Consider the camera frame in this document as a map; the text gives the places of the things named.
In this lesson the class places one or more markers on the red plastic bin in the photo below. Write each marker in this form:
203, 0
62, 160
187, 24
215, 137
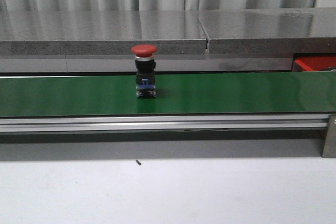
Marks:
315, 63

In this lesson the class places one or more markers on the grey stone counter slab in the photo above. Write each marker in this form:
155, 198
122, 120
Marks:
100, 32

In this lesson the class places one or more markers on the red mushroom push button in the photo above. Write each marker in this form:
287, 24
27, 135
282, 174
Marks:
145, 74

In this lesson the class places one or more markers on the steel conveyor support bracket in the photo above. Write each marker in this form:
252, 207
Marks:
329, 149

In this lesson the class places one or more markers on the aluminium conveyor frame rail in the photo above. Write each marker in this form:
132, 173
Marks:
171, 122

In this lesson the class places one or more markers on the green conveyor belt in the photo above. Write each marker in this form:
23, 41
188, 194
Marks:
268, 92

